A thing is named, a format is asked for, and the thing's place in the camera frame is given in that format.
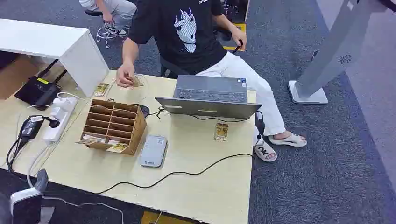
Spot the person's left hand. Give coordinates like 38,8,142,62
230,28,248,50

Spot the person's right hand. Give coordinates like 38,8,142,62
116,63,136,88

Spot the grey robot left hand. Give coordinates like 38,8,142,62
33,168,50,193

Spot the black strap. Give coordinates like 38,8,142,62
232,39,244,56

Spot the black mouse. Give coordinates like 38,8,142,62
134,103,151,119

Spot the office chair star base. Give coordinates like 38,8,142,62
95,24,128,49

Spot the black chair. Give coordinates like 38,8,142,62
159,56,190,78

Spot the wooden card box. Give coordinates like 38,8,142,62
77,98,148,156

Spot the black power adapter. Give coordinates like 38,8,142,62
18,115,61,141

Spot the person in black shirt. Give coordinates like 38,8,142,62
116,0,307,162

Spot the white side table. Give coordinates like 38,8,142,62
0,18,109,98

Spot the white power strip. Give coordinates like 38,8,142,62
42,96,79,145

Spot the person in grey trousers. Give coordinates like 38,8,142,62
78,0,137,35

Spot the grey laptop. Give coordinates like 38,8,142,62
155,74,262,120

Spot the grey flat portable drive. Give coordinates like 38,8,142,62
139,135,169,169

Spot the black router with antennas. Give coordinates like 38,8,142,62
14,59,68,111

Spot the grey floor stand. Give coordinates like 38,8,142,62
287,0,373,105

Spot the white sandal with black print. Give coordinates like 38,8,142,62
253,142,278,163

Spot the thin white cable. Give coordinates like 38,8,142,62
41,195,125,224

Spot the black plug on cable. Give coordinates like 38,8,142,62
255,111,267,140

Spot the long black cable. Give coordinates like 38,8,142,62
97,153,255,195

